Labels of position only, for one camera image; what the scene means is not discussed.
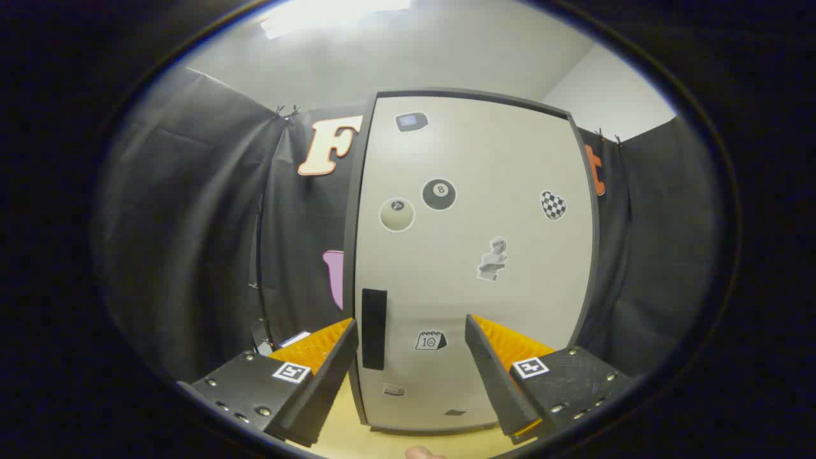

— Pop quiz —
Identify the black backdrop cloth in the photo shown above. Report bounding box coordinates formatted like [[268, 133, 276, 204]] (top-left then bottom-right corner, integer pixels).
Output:
[[96, 64, 721, 383]]

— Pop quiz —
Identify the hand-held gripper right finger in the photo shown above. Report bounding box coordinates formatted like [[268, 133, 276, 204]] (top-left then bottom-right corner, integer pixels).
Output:
[[464, 314, 636, 446]]

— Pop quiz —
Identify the black door handle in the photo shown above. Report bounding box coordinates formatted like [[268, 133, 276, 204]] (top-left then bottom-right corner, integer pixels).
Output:
[[361, 288, 388, 370]]

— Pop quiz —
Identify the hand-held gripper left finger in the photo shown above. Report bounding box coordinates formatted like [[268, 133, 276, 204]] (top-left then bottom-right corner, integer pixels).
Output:
[[177, 317, 360, 448]]

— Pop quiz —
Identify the thin black stand pole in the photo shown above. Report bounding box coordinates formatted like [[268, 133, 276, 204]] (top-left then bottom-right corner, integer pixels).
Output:
[[254, 185, 276, 350]]

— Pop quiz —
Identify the dark grey cabinet body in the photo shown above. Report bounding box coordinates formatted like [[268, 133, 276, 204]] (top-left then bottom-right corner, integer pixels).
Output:
[[342, 88, 601, 435]]

